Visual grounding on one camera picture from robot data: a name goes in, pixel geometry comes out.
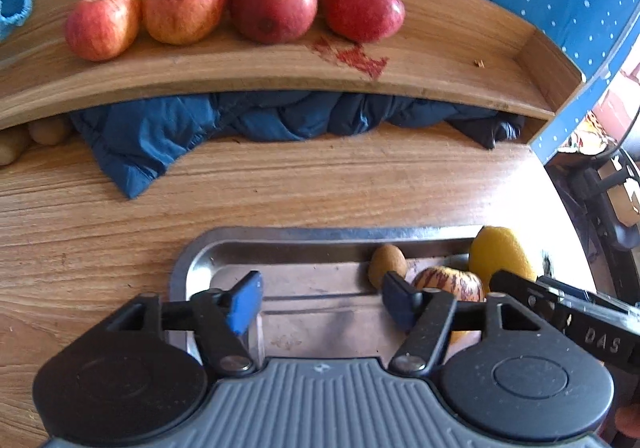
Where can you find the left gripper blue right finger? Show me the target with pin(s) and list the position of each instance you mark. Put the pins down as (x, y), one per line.
(428, 318)

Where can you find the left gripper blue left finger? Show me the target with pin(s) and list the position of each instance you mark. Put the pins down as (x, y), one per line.
(218, 319)

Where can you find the striped pepino melon back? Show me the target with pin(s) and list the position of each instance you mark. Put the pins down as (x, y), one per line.
(463, 284)

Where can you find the small brown kiwi back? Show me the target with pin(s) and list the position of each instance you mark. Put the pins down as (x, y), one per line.
(386, 258)

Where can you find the large yellow lemon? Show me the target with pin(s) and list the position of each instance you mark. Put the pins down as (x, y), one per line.
(501, 248)

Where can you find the metal baking tray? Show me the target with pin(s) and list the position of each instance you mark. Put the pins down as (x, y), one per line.
(318, 302)

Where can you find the black office chair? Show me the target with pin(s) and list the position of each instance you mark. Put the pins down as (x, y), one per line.
(598, 182)

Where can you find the dark blue puffer jacket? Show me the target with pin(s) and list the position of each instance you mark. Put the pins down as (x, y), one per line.
(135, 142)

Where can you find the curved wooden desk shelf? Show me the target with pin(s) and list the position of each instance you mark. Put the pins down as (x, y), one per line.
(462, 51)

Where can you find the brown potato left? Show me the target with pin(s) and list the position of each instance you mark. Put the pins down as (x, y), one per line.
(13, 142)

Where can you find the red apple rightmost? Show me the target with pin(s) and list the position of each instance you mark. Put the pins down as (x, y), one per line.
(363, 21)

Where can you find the light red apple leftmost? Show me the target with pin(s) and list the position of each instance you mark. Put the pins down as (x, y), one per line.
(100, 30)

